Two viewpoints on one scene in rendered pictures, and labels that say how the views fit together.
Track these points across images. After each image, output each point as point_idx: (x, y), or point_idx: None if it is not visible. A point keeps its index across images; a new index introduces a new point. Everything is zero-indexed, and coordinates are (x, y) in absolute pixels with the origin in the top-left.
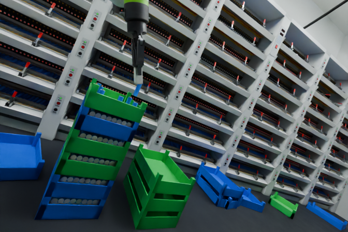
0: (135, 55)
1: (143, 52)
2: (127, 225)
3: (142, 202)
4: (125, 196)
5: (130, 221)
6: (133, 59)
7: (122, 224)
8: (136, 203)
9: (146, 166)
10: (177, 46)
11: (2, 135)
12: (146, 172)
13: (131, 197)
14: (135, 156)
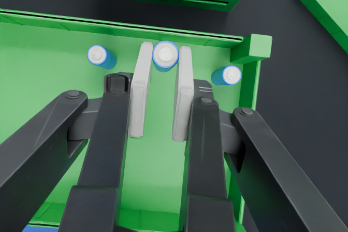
0: (121, 188)
1: (313, 190)
2: (219, 23)
3: None
4: (152, 5)
5: (213, 14)
6: (70, 163)
7: (216, 31)
8: (202, 2)
9: None
10: None
11: None
12: None
13: (172, 1)
14: None
